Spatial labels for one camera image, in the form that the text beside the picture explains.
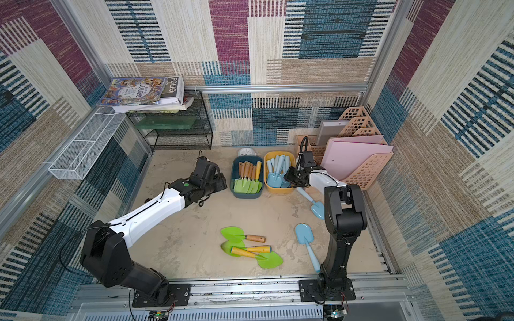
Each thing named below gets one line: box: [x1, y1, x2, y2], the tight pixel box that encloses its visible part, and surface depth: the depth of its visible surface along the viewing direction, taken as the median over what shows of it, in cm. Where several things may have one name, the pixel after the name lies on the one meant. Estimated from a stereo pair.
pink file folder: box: [320, 135, 394, 181], surface depth 87 cm
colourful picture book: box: [97, 76, 168, 106], surface depth 83 cm
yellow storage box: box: [263, 151, 296, 194], surface depth 108 cm
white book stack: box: [112, 76, 195, 115], surface depth 83 cm
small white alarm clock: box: [237, 147, 257, 156], surface depth 117 cm
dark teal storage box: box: [229, 155, 264, 200], surface depth 107 cm
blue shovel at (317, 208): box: [296, 187, 325, 221], surface depth 96 cm
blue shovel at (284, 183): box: [279, 155, 292, 188], surface depth 110 cm
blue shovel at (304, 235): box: [294, 222, 321, 273], surface depth 89 cm
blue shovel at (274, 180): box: [267, 155, 284, 188], surface depth 104 cm
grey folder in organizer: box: [316, 119, 351, 147], surface depth 105 cm
